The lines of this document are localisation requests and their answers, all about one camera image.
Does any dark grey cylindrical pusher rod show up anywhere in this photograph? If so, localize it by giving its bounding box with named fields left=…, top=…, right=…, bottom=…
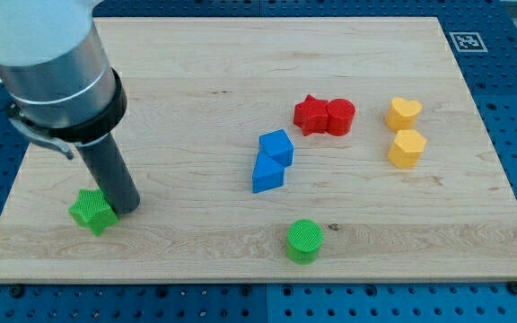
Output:
left=75, top=133, right=140, bottom=214

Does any green star block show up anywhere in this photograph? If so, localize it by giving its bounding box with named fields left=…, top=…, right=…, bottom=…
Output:
left=68, top=188, right=118, bottom=236

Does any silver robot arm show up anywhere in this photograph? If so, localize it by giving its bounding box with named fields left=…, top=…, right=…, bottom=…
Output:
left=0, top=0, right=140, bottom=214

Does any red star block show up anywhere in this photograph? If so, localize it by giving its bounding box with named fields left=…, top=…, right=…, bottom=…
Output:
left=294, top=94, right=329, bottom=136

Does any blue triangle block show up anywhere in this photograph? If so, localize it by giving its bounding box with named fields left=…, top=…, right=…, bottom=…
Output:
left=252, top=152, right=285, bottom=194

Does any wooden board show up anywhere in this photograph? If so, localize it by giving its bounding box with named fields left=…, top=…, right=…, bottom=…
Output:
left=0, top=17, right=517, bottom=284

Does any blue cube block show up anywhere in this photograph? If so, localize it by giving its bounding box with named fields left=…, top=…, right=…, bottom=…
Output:
left=258, top=129, right=294, bottom=167

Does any green cylinder block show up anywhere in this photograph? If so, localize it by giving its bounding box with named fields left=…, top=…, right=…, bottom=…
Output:
left=286, top=219, right=324, bottom=265

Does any red cylinder block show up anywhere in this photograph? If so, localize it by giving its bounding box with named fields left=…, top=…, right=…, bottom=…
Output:
left=327, top=98, right=355, bottom=136

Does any yellow heart block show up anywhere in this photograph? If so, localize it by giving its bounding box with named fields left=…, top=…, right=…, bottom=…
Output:
left=385, top=97, right=423, bottom=131

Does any yellow hexagon block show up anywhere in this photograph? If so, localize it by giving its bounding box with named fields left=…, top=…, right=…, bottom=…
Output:
left=387, top=129, right=427, bottom=169

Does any white fiducial marker tag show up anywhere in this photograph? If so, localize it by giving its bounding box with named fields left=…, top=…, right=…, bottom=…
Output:
left=450, top=31, right=487, bottom=53

